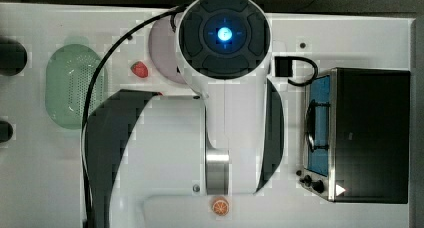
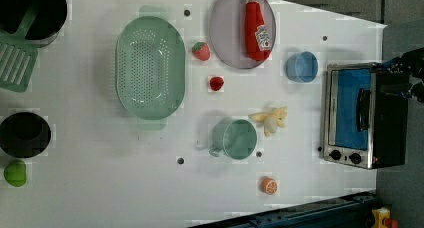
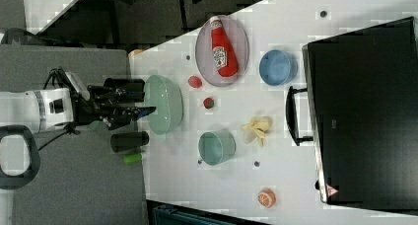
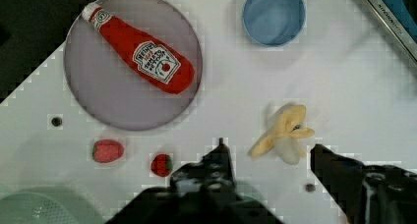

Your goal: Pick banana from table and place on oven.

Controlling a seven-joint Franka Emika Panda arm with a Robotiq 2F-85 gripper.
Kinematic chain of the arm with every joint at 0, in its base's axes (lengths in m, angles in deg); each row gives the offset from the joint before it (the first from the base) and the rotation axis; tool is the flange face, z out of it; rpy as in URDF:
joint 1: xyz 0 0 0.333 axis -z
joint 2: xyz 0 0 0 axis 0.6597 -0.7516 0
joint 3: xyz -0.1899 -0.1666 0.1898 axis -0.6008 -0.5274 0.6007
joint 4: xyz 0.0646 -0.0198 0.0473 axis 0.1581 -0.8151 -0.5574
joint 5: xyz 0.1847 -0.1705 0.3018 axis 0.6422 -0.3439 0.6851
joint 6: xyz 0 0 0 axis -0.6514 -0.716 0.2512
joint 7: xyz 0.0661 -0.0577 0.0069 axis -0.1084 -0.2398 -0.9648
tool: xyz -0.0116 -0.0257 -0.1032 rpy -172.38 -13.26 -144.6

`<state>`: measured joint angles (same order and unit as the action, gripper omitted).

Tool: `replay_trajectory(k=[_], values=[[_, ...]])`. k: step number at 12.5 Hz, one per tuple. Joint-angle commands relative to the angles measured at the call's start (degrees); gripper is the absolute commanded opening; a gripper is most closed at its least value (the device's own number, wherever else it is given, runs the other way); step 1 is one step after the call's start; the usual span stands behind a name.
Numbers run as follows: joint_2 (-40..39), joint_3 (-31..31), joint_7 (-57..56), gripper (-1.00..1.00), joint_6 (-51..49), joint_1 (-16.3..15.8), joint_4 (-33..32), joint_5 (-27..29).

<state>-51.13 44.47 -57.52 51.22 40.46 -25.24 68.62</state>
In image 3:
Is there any black cylinder holder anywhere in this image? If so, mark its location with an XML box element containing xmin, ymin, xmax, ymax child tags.
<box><xmin>104</xmin><ymin>78</ymin><xmax>145</xmax><ymax>92</ymax></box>
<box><xmin>110</xmin><ymin>131</ymin><xmax>149</xmax><ymax>153</ymax></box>

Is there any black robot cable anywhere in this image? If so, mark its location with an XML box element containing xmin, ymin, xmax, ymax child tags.
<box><xmin>37</xmin><ymin>66</ymin><xmax>82</xmax><ymax>152</ymax></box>

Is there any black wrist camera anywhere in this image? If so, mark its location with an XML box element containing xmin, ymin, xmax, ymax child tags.
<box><xmin>65</xmin><ymin>72</ymin><xmax>90</xmax><ymax>101</ymax></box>

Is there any green colander basket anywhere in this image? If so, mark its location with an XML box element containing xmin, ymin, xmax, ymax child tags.
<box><xmin>144</xmin><ymin>75</ymin><xmax>183</xmax><ymax>135</ymax></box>

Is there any black cylinder holder lower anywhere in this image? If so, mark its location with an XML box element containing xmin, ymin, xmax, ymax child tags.
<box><xmin>110</xmin><ymin>131</ymin><xmax>149</xmax><ymax>153</ymax></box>

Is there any small red toy fruit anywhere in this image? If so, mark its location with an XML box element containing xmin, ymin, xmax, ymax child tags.
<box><xmin>203</xmin><ymin>97</ymin><xmax>214</xmax><ymax>109</ymax></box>

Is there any green mug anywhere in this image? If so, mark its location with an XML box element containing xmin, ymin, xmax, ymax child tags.
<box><xmin>198</xmin><ymin>130</ymin><xmax>237</xmax><ymax>166</ymax></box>

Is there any orange slice toy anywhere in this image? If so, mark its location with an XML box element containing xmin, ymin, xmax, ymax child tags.
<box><xmin>257</xmin><ymin>188</ymin><xmax>276</xmax><ymax>208</ymax></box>

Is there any grey oval plate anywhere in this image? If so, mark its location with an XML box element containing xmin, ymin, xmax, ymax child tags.
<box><xmin>195</xmin><ymin>16</ymin><xmax>248</xmax><ymax>87</ymax></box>

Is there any toy strawberry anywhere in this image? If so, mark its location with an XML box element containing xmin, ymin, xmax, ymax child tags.
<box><xmin>187</xmin><ymin>75</ymin><xmax>203</xmax><ymax>89</ymax></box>

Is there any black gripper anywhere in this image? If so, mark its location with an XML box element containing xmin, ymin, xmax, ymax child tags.
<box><xmin>70</xmin><ymin>86</ymin><xmax>157</xmax><ymax>130</ymax></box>

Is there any peeled yellow toy banana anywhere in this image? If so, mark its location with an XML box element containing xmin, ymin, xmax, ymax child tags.
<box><xmin>241</xmin><ymin>116</ymin><xmax>271</xmax><ymax>147</ymax></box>

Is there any blue bowl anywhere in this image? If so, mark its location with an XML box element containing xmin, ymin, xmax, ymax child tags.
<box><xmin>258</xmin><ymin>49</ymin><xmax>298</xmax><ymax>86</ymax></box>

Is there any green toy pear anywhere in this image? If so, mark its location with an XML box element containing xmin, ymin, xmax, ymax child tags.
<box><xmin>123</xmin><ymin>153</ymin><xmax>143</xmax><ymax>165</ymax></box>

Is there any black cylinder holder upper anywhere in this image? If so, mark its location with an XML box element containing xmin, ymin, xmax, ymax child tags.
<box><xmin>104</xmin><ymin>78</ymin><xmax>145</xmax><ymax>92</ymax></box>

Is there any red ketchup bottle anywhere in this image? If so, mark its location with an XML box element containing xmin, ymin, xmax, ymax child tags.
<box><xmin>209</xmin><ymin>16</ymin><xmax>239</xmax><ymax>77</ymax></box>

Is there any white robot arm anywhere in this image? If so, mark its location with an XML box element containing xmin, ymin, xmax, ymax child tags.
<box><xmin>1</xmin><ymin>88</ymin><xmax>157</xmax><ymax>133</ymax></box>

